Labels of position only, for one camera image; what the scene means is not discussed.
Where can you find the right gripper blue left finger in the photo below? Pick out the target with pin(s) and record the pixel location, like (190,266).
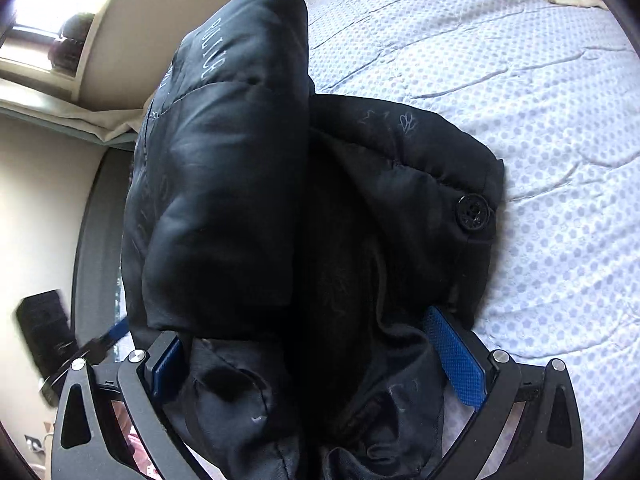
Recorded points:
(88,442)

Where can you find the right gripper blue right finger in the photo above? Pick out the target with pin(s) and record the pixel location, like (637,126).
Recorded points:
(546,444)

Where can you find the black padded jacket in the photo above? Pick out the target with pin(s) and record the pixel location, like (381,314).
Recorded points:
(295,242)

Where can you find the dark grey bed headboard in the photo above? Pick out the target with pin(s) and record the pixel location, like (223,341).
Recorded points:
(97,260)

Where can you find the beige curtain left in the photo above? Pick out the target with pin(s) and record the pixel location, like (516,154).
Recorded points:
(110,128)

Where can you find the dark jar on windowsill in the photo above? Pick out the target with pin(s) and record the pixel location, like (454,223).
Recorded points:
(65,53)
(77,27)

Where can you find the white quilted bed sheet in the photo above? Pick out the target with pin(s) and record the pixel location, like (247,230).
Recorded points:
(554,92)

